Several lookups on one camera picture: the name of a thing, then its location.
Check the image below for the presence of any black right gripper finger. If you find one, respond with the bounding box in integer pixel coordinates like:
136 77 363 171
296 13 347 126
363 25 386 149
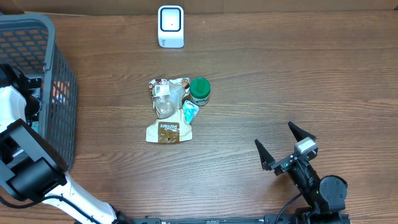
254 139 275 170
288 121 317 142

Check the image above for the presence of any brown white snack pouch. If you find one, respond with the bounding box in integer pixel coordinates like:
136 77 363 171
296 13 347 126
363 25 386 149
146 78 193 144

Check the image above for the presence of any orange snack package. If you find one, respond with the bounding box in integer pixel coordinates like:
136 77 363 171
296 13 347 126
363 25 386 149
52 81 70 105

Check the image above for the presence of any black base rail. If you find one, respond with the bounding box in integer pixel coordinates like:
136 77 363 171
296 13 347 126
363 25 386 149
131 214 299 224

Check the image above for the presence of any dark grey plastic basket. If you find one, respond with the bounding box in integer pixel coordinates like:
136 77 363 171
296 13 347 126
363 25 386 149
1 14 78 169

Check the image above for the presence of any green lidded jar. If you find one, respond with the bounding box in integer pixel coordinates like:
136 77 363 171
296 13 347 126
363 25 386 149
190 77 211 106

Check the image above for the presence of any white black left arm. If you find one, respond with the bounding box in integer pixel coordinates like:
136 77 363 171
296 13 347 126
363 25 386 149
1 63 132 223

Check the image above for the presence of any teal white small packet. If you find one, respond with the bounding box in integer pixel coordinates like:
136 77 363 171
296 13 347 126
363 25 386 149
182 100 200 124

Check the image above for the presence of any white barcode scanner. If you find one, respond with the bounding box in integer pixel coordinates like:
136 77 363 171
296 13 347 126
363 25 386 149
157 5 184 49

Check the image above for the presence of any brown cardboard backboard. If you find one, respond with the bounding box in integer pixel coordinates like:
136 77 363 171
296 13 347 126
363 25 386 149
1 0 397 16

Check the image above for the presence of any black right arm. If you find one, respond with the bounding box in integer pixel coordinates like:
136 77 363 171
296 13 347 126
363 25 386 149
254 121 351 224

